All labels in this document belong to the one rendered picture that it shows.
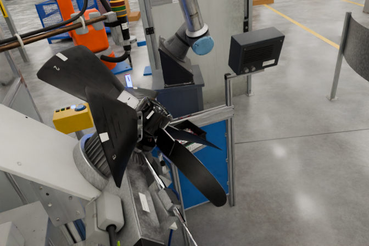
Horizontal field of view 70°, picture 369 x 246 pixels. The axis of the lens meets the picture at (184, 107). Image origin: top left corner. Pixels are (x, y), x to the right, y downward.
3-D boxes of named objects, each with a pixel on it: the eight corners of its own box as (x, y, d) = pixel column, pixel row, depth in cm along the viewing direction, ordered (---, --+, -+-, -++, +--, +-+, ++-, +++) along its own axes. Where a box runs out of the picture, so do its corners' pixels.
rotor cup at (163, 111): (156, 157, 88) (182, 128, 86) (121, 138, 80) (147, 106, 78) (147, 133, 100) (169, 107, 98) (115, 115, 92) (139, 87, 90)
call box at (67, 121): (60, 139, 125) (51, 119, 119) (61, 128, 133) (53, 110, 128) (94, 129, 128) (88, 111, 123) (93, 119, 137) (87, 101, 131)
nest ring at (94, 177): (145, 209, 88) (153, 201, 87) (71, 181, 74) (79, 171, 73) (132, 159, 110) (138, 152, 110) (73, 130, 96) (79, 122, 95)
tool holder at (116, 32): (121, 49, 78) (112, 15, 74) (105, 46, 82) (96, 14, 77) (141, 40, 84) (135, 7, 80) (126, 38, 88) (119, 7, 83)
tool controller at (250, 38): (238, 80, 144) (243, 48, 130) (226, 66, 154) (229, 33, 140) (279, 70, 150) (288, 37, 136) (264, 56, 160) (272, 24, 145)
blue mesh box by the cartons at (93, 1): (86, 39, 689) (74, -1, 639) (100, 27, 797) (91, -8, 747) (119, 35, 682) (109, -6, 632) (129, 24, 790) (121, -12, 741)
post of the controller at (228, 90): (228, 106, 153) (227, 76, 143) (225, 104, 156) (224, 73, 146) (232, 105, 154) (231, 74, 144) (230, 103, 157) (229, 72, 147)
